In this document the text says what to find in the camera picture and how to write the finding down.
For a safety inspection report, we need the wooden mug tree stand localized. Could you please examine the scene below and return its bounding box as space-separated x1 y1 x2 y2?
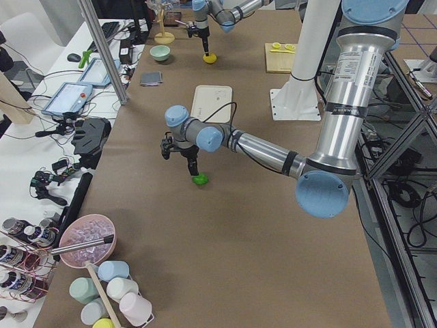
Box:
154 8 175 44

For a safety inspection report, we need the black plastic bracket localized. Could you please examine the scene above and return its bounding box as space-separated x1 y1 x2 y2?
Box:
71 118 111 170

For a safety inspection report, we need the aluminium frame post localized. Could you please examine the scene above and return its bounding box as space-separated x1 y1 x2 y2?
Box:
77 0 128 105

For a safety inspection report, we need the yellow plastic knife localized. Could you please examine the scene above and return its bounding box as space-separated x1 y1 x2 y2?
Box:
269 49 296 54

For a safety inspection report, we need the blue teach pendant near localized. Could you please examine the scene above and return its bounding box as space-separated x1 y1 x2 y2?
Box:
42 82 93 117

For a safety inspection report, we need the green plastic cup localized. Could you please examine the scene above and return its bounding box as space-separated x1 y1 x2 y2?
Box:
69 277 99 305

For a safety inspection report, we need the black computer mouse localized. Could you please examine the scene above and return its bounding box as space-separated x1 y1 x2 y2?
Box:
67 53 81 62

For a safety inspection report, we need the white plastic cup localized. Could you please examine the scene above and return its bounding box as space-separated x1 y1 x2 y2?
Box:
107 277 139 303

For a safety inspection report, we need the black keyboard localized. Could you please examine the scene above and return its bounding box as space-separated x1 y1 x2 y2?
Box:
87 21 120 52

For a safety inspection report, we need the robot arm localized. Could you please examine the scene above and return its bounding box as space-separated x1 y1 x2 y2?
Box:
186 0 271 56
160 1 407 218

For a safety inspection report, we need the copper wire bottle rack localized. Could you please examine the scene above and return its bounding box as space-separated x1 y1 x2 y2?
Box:
1 217 57 303

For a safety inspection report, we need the green lime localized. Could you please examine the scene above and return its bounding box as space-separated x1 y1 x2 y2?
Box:
191 173 209 186

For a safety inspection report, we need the grey plastic cup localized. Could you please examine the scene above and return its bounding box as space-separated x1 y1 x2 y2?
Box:
81 298 109 325

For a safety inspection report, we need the blue plastic cup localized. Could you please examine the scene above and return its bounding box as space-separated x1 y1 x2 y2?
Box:
98 260 130 282

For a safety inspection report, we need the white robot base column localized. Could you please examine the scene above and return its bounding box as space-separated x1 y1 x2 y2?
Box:
270 0 341 121

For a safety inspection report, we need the metal scoop in ice bowl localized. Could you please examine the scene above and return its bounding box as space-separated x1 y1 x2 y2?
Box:
50 234 115 256

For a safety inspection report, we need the pink plastic cup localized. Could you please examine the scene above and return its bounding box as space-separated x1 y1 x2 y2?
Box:
119 292 154 327

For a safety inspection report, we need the mint green bowl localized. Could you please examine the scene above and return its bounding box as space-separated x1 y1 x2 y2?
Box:
149 45 171 62

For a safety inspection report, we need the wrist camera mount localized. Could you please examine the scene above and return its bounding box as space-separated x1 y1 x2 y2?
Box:
160 131 181 160
186 21 199 38

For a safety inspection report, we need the green clamp tool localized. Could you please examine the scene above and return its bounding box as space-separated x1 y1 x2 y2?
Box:
78 49 93 69

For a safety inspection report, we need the silver metal scoop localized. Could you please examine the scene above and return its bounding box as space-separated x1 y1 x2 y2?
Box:
175 20 188 27

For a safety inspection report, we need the grey folded cloth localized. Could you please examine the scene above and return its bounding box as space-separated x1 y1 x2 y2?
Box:
140 71 163 86

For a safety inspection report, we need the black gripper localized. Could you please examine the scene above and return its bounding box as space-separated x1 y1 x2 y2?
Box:
198 27 210 56
180 145 199 176

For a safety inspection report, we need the black flat bar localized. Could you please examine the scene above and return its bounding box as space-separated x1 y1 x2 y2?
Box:
59 173 93 235

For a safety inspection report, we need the blue teach pendant far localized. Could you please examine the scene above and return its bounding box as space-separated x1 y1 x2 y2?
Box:
77 57 111 88

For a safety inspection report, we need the yellow lemon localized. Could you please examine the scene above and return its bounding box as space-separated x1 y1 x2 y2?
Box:
203 53 217 64

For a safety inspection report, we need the blue teach pendant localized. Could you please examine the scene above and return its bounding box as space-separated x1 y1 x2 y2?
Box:
77 57 111 88
42 82 93 117

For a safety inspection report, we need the wooden cutting board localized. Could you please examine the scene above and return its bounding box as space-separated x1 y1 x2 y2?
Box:
264 43 297 74

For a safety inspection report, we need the yellow plastic cup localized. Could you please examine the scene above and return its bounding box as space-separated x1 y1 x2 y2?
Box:
92 318 115 328

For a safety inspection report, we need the cream rabbit tray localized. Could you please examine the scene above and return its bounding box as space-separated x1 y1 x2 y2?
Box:
191 85 233 123

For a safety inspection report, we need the pink bowl of ice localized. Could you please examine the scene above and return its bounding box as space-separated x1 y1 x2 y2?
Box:
59 214 117 269

